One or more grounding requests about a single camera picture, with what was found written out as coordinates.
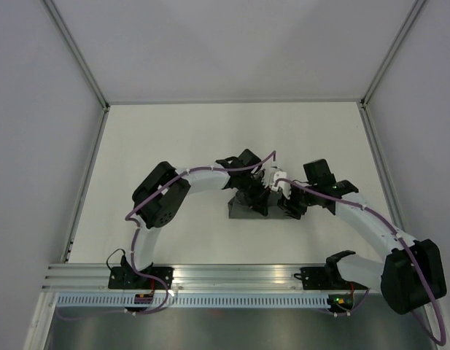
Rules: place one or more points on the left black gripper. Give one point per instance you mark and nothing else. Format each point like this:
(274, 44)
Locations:
(259, 201)

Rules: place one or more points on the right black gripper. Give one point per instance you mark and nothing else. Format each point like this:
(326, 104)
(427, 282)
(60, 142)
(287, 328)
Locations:
(289, 205)

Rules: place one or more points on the grey cloth napkin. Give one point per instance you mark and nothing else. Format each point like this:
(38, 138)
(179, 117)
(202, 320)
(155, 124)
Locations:
(238, 210)

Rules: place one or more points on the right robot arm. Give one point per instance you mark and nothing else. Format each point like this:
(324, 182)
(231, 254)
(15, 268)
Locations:
(409, 273)

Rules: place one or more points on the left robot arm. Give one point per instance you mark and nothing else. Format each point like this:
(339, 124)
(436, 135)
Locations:
(158, 198)

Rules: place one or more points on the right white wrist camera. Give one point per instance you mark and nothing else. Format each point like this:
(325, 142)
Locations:
(281, 186)

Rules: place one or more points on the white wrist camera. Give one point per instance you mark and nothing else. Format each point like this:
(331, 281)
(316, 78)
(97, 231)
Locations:
(281, 186)
(272, 175)

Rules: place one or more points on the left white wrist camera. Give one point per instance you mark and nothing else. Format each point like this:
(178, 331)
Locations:
(272, 175)

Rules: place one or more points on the aluminium front rail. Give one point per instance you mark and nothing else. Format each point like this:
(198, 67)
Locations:
(230, 278)

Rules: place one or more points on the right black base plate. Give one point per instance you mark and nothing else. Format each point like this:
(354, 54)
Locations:
(316, 278)

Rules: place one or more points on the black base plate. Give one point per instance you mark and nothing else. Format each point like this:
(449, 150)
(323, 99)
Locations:
(316, 278)
(151, 279)

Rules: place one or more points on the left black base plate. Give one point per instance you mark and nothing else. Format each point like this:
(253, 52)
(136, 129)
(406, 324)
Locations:
(151, 279)

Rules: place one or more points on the aluminium cage frame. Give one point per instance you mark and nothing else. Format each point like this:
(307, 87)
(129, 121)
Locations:
(191, 82)

